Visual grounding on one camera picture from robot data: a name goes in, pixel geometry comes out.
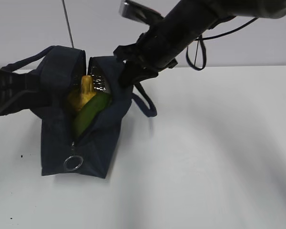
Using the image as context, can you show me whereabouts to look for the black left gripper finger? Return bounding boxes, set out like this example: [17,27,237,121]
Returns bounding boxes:
[0,70,51,116]

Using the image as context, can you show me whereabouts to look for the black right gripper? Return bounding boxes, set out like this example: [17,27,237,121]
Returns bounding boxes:
[113,31,178,86]

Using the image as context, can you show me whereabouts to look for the green cucumber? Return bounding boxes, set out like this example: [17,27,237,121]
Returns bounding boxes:
[72,92,111,138]

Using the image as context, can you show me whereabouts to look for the dark blue lunch bag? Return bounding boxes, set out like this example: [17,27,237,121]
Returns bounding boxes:
[0,45,157,178]

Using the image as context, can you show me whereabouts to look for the yellow toy squash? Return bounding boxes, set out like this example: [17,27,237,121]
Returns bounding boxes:
[67,75,97,113]

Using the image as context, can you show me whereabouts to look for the silver zipper pull ring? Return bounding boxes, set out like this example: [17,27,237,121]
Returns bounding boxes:
[63,141,84,172]

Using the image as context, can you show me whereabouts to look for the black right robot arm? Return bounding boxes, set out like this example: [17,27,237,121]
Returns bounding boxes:
[113,0,286,87]

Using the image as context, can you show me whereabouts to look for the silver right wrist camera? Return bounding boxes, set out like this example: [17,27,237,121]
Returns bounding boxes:
[119,0,164,25]

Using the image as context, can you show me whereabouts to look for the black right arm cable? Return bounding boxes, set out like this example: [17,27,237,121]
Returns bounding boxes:
[185,16,259,71]

